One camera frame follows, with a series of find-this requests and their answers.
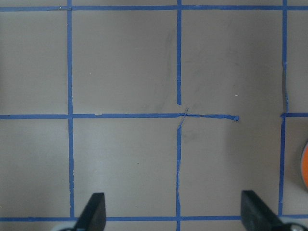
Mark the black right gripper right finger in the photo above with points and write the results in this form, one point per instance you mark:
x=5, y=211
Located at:
x=257, y=216

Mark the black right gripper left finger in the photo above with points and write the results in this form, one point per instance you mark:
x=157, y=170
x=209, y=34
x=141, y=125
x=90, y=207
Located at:
x=93, y=217

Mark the orange canister with grey lid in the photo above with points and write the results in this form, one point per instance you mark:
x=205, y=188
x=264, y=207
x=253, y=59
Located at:
x=304, y=166

